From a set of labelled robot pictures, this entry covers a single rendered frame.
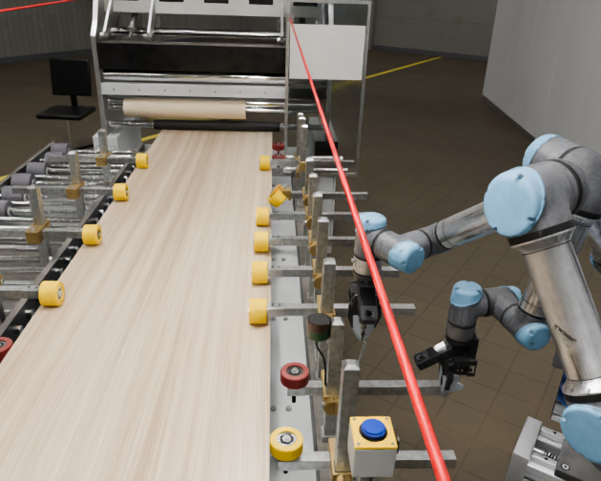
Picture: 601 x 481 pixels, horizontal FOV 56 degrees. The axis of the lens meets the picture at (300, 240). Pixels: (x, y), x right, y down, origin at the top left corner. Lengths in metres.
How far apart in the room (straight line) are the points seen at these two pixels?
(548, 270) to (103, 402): 1.10
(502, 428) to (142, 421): 1.89
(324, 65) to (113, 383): 2.67
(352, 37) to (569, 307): 2.92
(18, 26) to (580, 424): 13.13
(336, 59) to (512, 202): 2.83
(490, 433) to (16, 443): 2.06
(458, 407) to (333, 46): 2.27
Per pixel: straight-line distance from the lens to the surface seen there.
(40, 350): 1.81
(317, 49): 3.76
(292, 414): 1.90
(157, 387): 1.59
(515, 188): 1.05
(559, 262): 1.08
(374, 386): 1.65
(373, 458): 0.99
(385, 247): 1.36
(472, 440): 2.84
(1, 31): 13.41
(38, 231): 2.39
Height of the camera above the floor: 1.91
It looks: 26 degrees down
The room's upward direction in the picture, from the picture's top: 2 degrees clockwise
